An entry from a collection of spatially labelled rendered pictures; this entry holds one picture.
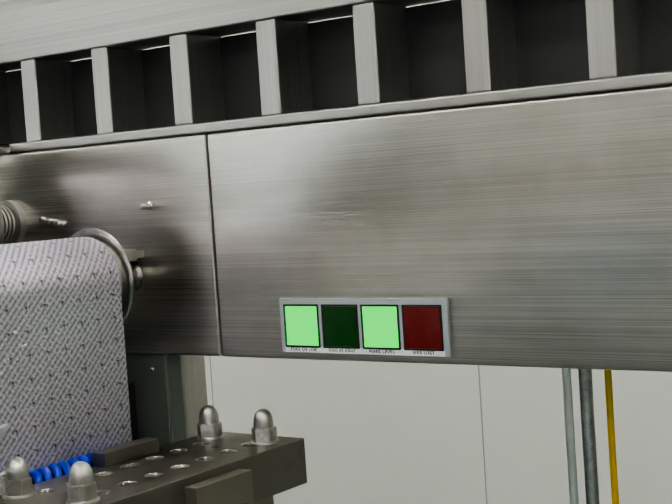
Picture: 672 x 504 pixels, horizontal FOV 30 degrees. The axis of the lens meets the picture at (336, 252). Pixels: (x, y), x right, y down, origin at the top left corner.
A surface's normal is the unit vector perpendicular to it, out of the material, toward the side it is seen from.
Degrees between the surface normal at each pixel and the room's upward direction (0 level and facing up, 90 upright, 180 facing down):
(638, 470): 90
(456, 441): 90
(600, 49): 90
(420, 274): 90
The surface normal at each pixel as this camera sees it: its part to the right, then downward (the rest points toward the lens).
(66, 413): 0.81, -0.02
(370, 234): -0.58, 0.08
